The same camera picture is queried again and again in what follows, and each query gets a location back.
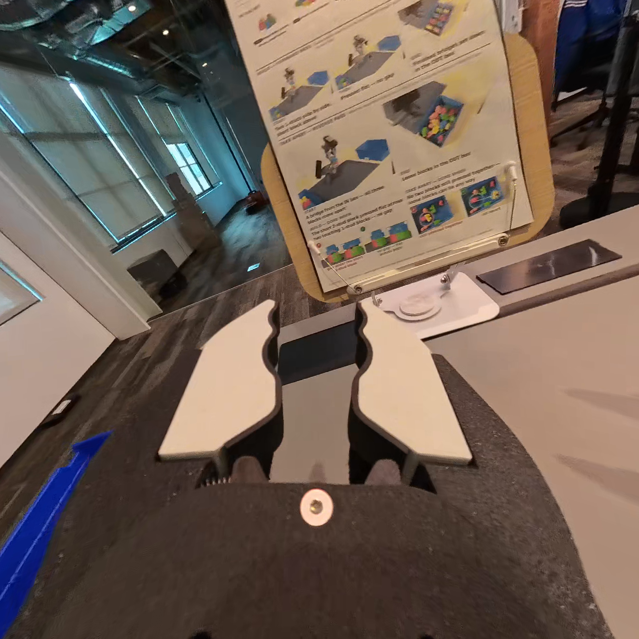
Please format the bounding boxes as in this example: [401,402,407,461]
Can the black box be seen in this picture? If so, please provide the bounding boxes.
[127,250,188,301]

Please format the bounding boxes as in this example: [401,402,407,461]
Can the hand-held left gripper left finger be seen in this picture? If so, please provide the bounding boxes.
[158,300,284,477]

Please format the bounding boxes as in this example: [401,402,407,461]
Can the blue cloth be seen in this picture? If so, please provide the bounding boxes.
[554,0,631,96]

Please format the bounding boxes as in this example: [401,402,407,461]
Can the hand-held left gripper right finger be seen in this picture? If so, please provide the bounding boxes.
[349,301,473,482]

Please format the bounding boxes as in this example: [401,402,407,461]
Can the brown cardboard box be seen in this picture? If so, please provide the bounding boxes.
[165,172,216,249]

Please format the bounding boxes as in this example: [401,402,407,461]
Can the blue plastic bin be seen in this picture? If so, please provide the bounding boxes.
[0,430,113,625]

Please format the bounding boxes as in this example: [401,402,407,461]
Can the white stand base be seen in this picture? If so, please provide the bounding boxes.
[359,260,500,340]

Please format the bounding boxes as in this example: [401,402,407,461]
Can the small black floor device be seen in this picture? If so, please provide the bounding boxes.
[42,394,81,427]

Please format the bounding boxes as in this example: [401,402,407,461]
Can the white framed window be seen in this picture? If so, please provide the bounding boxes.
[0,261,43,326]

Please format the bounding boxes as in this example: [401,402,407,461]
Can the grey desk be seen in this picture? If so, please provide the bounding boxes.
[270,205,639,639]

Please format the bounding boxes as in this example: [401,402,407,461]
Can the printed instruction sheet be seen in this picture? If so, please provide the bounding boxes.
[223,0,534,294]

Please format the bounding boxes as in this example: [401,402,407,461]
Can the large window with blinds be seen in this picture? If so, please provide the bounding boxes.
[0,65,176,246]

